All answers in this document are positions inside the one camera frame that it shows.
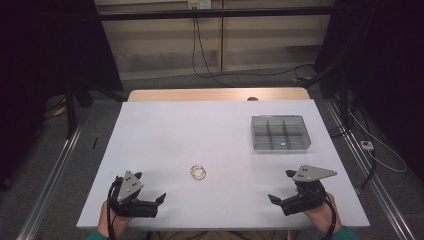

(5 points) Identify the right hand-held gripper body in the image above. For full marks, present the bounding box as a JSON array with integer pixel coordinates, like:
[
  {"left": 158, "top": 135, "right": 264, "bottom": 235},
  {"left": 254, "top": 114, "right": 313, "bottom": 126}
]
[{"left": 281, "top": 165, "right": 338, "bottom": 216}]

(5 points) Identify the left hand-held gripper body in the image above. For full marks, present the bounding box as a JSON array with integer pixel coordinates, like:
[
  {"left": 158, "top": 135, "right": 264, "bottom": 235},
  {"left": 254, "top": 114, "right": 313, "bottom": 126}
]
[{"left": 107, "top": 170, "right": 159, "bottom": 219}]

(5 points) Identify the small silver ring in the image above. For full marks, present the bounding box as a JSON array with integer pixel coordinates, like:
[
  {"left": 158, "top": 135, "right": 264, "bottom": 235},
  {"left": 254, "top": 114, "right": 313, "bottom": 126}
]
[{"left": 189, "top": 163, "right": 208, "bottom": 182}]

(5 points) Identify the clear plastic compartment box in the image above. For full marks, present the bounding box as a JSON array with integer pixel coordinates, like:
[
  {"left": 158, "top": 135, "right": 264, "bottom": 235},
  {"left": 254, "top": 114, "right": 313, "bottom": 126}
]
[{"left": 250, "top": 114, "right": 312, "bottom": 152}]

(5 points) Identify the person's right hand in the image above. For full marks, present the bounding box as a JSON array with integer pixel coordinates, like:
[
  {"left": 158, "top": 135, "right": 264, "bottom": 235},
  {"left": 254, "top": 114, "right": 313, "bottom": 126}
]
[{"left": 302, "top": 192, "right": 344, "bottom": 235}]

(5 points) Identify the person's left hand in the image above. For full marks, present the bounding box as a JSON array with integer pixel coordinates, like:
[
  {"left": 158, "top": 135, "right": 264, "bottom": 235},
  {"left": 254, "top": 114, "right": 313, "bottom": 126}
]
[{"left": 97, "top": 199, "right": 135, "bottom": 240}]

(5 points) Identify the black metal stand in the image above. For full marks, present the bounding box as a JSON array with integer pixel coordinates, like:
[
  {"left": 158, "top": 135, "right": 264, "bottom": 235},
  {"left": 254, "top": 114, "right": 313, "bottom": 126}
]
[{"left": 62, "top": 79, "right": 128, "bottom": 140}]

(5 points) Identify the wooden table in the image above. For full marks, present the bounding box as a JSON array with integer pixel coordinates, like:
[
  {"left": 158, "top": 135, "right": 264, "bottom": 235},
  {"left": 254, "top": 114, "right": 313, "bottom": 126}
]
[{"left": 127, "top": 87, "right": 311, "bottom": 103}]

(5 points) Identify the black curtain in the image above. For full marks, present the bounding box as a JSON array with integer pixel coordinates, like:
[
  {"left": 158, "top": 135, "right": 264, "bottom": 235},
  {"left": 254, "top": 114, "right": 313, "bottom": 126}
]
[
  {"left": 312, "top": 0, "right": 424, "bottom": 175},
  {"left": 0, "top": 0, "right": 125, "bottom": 192}
]

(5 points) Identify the black horizontal bar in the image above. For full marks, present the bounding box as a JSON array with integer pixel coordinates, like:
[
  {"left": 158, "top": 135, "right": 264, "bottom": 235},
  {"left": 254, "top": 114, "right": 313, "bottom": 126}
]
[{"left": 97, "top": 6, "right": 336, "bottom": 22}]

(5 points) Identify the left hand-held gripper black cable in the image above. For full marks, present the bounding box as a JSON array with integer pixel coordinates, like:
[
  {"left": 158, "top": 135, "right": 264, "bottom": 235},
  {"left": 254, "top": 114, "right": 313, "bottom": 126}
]
[{"left": 106, "top": 176, "right": 124, "bottom": 240}]

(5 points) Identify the hand-held gripper black cable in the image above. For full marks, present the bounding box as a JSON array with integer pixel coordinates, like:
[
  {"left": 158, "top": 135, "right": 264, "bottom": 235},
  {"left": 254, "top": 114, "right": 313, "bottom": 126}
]
[
  {"left": 106, "top": 176, "right": 124, "bottom": 240},
  {"left": 311, "top": 188, "right": 338, "bottom": 240}
]

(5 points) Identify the right hand-held gripper black cable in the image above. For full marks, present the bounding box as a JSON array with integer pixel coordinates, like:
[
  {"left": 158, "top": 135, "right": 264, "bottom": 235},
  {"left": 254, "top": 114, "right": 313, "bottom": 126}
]
[{"left": 311, "top": 188, "right": 338, "bottom": 240}]

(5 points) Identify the aluminium floor rail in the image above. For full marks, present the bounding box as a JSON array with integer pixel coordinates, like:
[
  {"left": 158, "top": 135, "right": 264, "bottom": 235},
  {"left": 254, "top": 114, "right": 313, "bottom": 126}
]
[
  {"left": 324, "top": 99, "right": 417, "bottom": 240},
  {"left": 15, "top": 122, "right": 85, "bottom": 240}
]

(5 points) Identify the black floor cable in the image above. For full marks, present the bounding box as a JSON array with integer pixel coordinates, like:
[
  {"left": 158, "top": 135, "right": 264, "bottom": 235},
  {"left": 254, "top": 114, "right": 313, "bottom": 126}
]
[{"left": 328, "top": 99, "right": 380, "bottom": 192}]

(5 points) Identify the white floor cable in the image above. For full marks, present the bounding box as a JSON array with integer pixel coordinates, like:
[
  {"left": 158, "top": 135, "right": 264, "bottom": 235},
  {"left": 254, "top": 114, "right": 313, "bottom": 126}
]
[{"left": 346, "top": 108, "right": 409, "bottom": 174}]

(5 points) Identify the black cable hanging from socket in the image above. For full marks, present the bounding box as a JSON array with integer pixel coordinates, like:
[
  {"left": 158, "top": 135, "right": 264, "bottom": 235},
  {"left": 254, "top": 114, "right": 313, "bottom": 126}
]
[{"left": 191, "top": 16, "right": 315, "bottom": 89}]

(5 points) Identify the white wall socket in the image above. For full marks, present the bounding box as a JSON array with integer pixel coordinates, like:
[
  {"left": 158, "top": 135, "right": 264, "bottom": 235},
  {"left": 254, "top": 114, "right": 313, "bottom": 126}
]
[{"left": 187, "top": 0, "right": 213, "bottom": 10}]

